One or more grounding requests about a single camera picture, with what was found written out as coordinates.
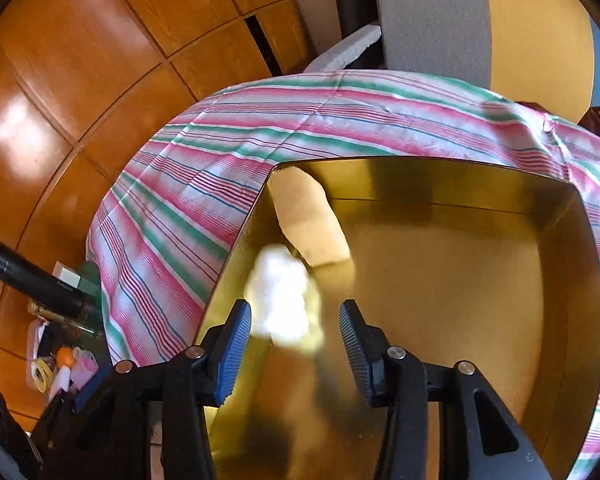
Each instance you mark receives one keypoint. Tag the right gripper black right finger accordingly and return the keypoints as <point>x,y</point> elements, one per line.
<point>366,347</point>

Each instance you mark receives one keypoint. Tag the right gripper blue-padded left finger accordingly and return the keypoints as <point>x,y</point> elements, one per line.
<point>224,346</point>

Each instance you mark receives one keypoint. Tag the gold metal tin box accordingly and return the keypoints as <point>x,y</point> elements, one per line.
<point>453,260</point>

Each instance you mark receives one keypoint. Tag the white plastic wrap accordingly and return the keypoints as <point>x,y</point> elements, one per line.
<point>285,301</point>

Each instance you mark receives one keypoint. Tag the yellow sponge block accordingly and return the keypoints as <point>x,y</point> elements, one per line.
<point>306,218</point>

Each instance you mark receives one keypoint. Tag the striped pink green tablecloth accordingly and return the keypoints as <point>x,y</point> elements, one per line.
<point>164,229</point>

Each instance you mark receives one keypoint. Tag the wooden wardrobe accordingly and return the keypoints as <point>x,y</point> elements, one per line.
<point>83,85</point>

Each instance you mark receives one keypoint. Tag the grey yellow blue chair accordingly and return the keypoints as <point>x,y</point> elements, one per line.
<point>542,52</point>

